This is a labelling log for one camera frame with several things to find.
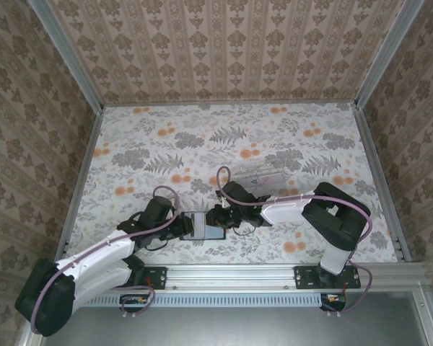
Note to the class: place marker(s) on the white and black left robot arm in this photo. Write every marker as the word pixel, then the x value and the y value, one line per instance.
pixel 94 259

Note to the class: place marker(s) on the clear acrylic box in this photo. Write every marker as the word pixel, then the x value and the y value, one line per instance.
pixel 260 173

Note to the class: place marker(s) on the aluminium mounting rail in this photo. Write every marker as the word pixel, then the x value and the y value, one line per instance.
pixel 231 277

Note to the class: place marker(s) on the aluminium rear table edge rail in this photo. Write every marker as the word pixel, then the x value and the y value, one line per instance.
pixel 231 104

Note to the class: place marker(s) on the aluminium right corner post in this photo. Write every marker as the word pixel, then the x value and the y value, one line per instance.
pixel 386 54

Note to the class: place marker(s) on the black left connector box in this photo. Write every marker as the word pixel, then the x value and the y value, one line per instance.
pixel 133 300

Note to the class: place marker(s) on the aluminium left table edge rail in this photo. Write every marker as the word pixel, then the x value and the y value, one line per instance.
pixel 88 162

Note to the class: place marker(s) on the aluminium left corner post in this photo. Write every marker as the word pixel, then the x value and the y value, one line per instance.
pixel 65 54

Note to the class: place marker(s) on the black right connector box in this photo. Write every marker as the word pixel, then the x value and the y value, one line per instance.
pixel 333 300

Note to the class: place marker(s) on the grey metal panel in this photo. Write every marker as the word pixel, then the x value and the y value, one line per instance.
pixel 231 328

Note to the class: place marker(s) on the navy blue card holder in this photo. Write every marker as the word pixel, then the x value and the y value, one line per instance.
pixel 216 232

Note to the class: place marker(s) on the black connector box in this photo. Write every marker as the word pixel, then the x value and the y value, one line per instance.
pixel 333 300
pixel 133 300

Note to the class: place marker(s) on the aluminium corner post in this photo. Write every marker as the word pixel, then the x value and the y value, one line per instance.
pixel 65 54
pixel 386 54

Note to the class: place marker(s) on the aluminium right table edge rail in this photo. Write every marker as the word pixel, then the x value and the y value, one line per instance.
pixel 375 162

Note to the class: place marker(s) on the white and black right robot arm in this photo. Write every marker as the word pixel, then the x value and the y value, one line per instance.
pixel 285 210

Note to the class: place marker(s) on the aluminium table edge rail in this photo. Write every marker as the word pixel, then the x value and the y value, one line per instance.
pixel 375 162
pixel 88 162
pixel 231 104

